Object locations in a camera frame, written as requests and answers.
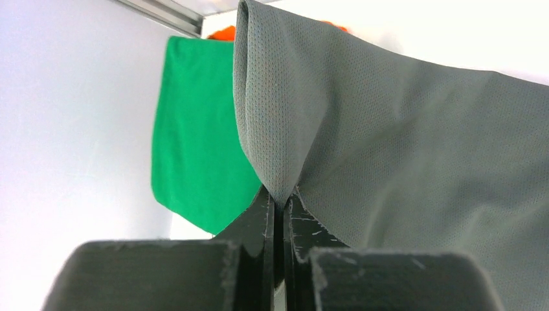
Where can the left corner metal post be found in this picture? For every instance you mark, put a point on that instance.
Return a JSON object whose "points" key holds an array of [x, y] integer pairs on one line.
{"points": [[169, 13]]}

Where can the folded orange t-shirt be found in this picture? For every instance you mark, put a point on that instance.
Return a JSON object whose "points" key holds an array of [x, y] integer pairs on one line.
{"points": [[230, 33]]}

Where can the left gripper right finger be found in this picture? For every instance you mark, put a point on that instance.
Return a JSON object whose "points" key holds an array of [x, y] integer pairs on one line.
{"points": [[323, 273]]}

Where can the folded green t-shirt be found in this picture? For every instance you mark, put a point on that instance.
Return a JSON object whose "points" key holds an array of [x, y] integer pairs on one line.
{"points": [[198, 168]]}

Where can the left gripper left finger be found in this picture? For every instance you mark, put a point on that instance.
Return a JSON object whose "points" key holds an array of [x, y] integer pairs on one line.
{"points": [[232, 271]]}

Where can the dark grey t-shirt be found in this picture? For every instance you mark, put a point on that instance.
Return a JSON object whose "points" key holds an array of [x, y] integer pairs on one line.
{"points": [[392, 152]]}

